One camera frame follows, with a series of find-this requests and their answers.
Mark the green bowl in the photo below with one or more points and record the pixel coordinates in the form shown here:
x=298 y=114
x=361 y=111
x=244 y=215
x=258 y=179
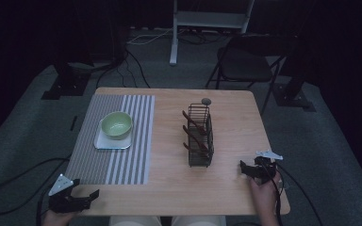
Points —
x=117 y=125

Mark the black stand base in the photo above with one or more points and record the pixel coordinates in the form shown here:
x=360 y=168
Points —
x=64 y=84
x=292 y=97

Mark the small grey round disc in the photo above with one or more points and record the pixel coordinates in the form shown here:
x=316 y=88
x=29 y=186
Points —
x=206 y=101

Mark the white square plate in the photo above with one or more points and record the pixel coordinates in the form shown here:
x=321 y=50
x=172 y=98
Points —
x=106 y=142

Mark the grey striped placemat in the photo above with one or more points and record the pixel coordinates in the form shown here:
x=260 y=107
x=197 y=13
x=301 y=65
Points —
x=113 y=150

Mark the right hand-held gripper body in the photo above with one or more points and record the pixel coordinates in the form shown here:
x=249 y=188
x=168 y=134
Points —
x=265 y=168

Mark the person's legs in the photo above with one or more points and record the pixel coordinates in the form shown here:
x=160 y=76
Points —
x=166 y=221

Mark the black folding chair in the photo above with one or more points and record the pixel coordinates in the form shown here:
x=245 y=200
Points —
x=245 y=66

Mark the white metal stand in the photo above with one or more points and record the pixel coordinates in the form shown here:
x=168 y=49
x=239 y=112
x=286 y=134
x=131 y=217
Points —
x=207 y=20

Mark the person's right hand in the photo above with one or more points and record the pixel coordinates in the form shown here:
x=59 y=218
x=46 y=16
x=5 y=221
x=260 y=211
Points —
x=264 y=195

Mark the person's left hand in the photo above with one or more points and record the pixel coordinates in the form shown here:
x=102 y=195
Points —
x=55 y=218

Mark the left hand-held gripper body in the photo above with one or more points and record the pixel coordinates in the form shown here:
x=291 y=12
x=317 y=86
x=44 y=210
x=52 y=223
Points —
x=63 y=201

